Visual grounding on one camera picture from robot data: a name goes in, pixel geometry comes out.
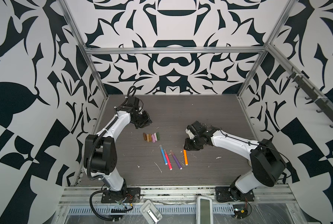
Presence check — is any orange highlighter pen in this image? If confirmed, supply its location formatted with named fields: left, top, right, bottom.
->
left=183, top=150, right=188, bottom=166

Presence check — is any purple highlighter pen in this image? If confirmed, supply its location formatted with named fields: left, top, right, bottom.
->
left=170, top=150, right=183, bottom=170

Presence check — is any pink red highlighter pen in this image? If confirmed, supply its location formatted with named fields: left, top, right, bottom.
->
left=163, top=149, right=173, bottom=170

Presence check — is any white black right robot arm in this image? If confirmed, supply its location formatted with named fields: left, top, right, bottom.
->
left=184, top=121, right=287, bottom=203

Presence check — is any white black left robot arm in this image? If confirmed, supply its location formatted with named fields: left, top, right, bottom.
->
left=83, top=96, right=152, bottom=202

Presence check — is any blue highlighter pen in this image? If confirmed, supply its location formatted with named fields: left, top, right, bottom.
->
left=159, top=145, right=168, bottom=165

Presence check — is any white rectangular tablet device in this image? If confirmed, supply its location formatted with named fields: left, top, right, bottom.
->
left=196, top=196, right=214, bottom=224

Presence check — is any small circuit board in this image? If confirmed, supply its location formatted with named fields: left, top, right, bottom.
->
left=233, top=202, right=252, bottom=219

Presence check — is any white clamp bracket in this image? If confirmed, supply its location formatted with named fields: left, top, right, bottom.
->
left=140, top=200, right=163, bottom=224

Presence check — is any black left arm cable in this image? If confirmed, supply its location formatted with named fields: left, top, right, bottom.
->
left=88, top=189, right=119, bottom=222

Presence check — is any black wall hook rail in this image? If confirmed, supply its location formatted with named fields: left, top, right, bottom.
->
left=286, top=67, right=333, bottom=128

